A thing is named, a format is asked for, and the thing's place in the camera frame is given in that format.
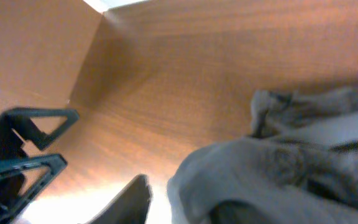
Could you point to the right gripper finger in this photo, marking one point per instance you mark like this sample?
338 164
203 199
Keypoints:
12 180
16 127

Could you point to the grey-green shorts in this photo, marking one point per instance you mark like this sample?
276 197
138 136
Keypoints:
299 165

